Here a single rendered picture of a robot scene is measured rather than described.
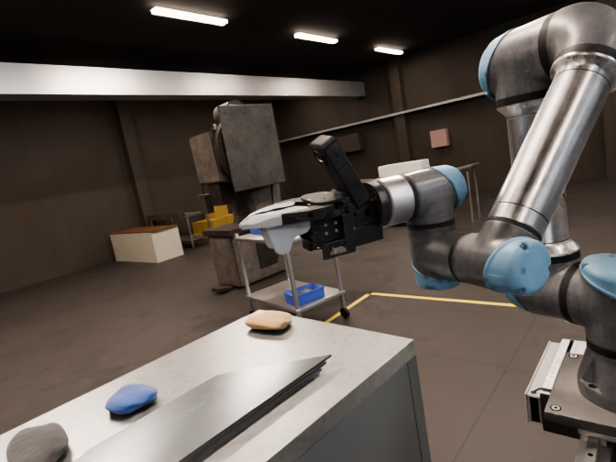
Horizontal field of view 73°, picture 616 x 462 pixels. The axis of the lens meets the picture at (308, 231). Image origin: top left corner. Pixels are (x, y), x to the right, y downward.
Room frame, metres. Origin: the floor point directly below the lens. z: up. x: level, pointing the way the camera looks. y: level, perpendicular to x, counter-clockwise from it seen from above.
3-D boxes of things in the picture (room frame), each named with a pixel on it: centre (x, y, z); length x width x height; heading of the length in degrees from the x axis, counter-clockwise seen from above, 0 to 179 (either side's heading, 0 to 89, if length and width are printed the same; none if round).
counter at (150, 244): (9.57, 3.76, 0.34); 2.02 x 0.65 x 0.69; 48
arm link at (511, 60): (0.77, -0.44, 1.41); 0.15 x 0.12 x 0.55; 23
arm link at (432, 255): (0.65, -0.21, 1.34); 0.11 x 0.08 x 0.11; 23
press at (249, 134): (5.88, 0.91, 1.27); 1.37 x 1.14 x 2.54; 140
